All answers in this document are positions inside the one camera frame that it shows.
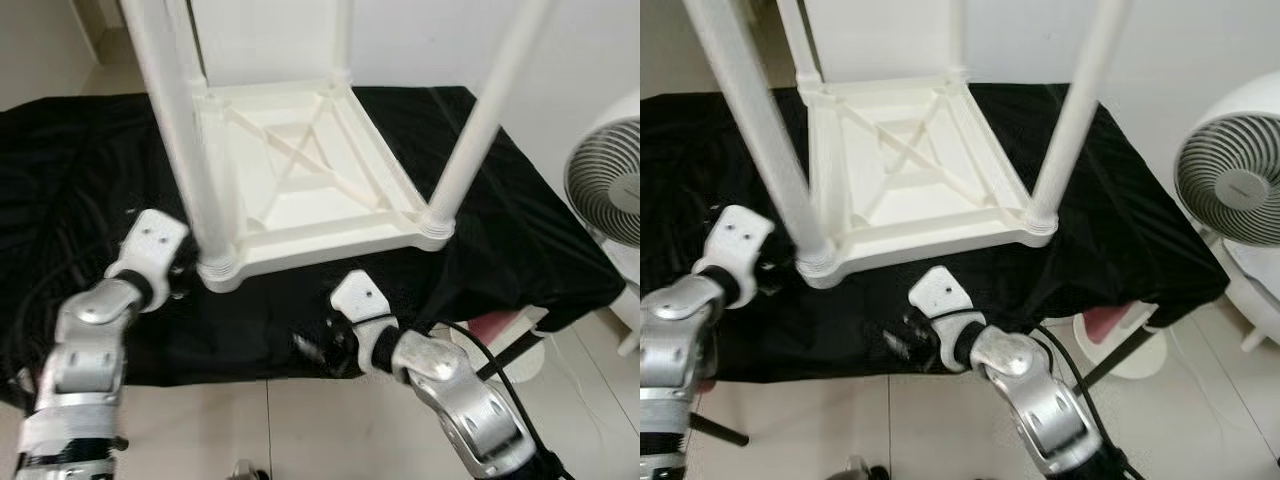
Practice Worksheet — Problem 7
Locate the black metal support rod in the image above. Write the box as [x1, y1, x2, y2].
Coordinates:
[1080, 325, 1162, 392]
[690, 412, 752, 447]
[475, 330, 547, 382]

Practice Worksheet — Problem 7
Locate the black table cloth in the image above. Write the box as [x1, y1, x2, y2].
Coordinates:
[0, 85, 627, 393]
[640, 82, 1232, 387]

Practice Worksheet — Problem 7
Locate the white plastic table top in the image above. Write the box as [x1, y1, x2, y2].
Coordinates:
[800, 75, 1060, 292]
[195, 78, 457, 294]

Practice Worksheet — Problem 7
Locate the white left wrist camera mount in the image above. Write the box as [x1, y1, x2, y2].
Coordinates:
[692, 205, 777, 284]
[104, 208, 192, 292]

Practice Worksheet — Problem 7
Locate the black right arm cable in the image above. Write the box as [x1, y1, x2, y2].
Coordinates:
[440, 320, 577, 480]
[1030, 320, 1147, 480]

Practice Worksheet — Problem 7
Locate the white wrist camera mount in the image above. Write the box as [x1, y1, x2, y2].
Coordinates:
[908, 265, 977, 372]
[692, 205, 777, 284]
[329, 269, 400, 377]
[104, 208, 192, 292]

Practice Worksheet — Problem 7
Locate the white plastic table leg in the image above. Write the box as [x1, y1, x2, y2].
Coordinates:
[333, 0, 355, 87]
[120, 0, 242, 287]
[778, 0, 824, 97]
[165, 0, 212, 101]
[1028, 0, 1137, 237]
[945, 0, 970, 82]
[420, 0, 558, 244]
[683, 0, 840, 277]

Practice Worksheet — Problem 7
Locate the white standing fan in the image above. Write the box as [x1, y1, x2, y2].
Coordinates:
[1175, 70, 1280, 352]
[563, 90, 640, 357]

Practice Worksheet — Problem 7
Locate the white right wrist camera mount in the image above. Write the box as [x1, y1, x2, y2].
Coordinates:
[329, 269, 400, 377]
[908, 265, 977, 372]

